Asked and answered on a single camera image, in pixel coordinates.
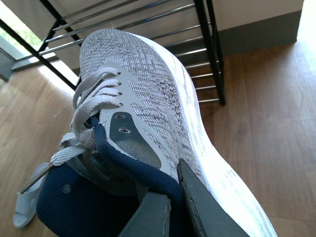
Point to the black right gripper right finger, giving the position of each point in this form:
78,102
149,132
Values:
207,217

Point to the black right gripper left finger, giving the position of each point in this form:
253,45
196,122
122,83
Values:
151,219

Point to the grey knit sneaker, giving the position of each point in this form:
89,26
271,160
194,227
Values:
136,115

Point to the light blue slipper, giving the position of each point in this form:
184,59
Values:
26,203

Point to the black metal shoe rack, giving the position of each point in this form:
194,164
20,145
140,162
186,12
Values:
187,28

